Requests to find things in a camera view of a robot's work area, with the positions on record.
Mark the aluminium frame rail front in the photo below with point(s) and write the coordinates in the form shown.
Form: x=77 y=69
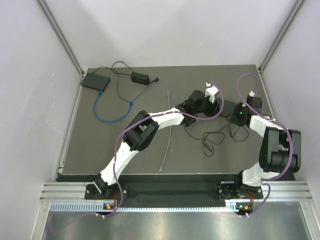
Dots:
x=276 y=191

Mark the black left power adapter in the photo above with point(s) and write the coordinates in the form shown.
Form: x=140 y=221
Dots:
x=140 y=78

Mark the aluminium corner post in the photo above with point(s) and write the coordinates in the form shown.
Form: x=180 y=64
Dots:
x=293 y=13
x=60 y=35

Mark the aluminium left corner post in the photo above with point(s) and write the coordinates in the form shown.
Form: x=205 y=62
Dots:
x=60 y=35

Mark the black network switch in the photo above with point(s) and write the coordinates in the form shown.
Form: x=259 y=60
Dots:
x=228 y=108
x=95 y=81

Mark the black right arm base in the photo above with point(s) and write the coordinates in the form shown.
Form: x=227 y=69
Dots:
x=228 y=191

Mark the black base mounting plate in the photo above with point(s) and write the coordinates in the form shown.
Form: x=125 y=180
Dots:
x=131 y=190

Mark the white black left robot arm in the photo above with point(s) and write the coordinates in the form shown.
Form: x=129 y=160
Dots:
x=142 y=129

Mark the grey slotted cable duct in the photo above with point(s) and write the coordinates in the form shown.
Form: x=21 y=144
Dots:
x=106 y=207

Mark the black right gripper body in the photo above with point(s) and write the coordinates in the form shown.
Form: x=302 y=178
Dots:
x=237 y=115

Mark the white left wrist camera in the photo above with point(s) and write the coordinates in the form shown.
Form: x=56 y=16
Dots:
x=210 y=92

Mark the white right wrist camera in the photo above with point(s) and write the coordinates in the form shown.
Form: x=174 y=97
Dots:
x=250 y=98

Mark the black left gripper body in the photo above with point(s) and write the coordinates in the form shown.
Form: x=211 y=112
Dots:
x=206 y=107

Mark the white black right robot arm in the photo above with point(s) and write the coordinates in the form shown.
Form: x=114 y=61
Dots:
x=276 y=148

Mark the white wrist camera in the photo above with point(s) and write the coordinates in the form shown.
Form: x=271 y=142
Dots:
x=210 y=92
x=250 y=98

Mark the aluminium right corner post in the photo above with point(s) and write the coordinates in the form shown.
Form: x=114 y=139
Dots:
x=293 y=13

